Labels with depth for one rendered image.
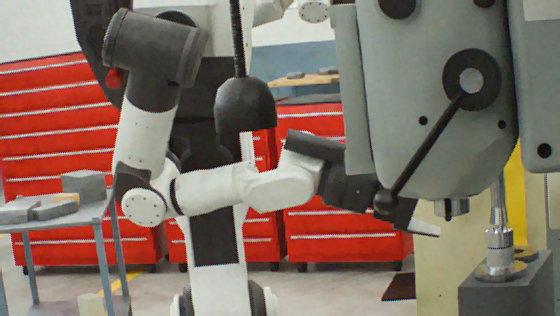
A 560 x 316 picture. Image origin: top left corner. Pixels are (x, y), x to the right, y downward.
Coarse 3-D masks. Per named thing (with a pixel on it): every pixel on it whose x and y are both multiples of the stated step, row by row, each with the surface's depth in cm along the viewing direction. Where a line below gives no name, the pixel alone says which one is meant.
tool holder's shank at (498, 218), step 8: (496, 184) 157; (496, 192) 157; (504, 192) 158; (496, 200) 158; (504, 200) 158; (496, 208) 158; (504, 208) 158; (496, 216) 158; (504, 216) 158; (496, 224) 158; (504, 224) 158
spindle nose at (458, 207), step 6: (468, 198) 127; (438, 204) 127; (450, 204) 126; (456, 204) 126; (462, 204) 126; (468, 204) 127; (438, 210) 127; (444, 210) 127; (456, 210) 126; (462, 210) 126; (468, 210) 127; (444, 216) 127
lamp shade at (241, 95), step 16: (240, 80) 121; (256, 80) 121; (224, 96) 121; (240, 96) 120; (256, 96) 120; (272, 96) 122; (224, 112) 120; (240, 112) 120; (256, 112) 120; (272, 112) 121; (224, 128) 121; (240, 128) 120; (256, 128) 120
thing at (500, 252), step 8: (488, 240) 159; (496, 240) 157; (504, 240) 157; (512, 240) 158; (488, 248) 159; (496, 248) 158; (504, 248) 157; (512, 248) 158; (488, 256) 159; (496, 256) 158; (504, 256) 158; (512, 256) 158; (488, 264) 159; (496, 264) 158; (504, 264) 158; (512, 264) 159
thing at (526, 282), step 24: (480, 264) 169; (528, 264) 164; (552, 264) 171; (480, 288) 156; (504, 288) 154; (528, 288) 153; (552, 288) 171; (480, 312) 157; (504, 312) 155; (528, 312) 153; (552, 312) 171
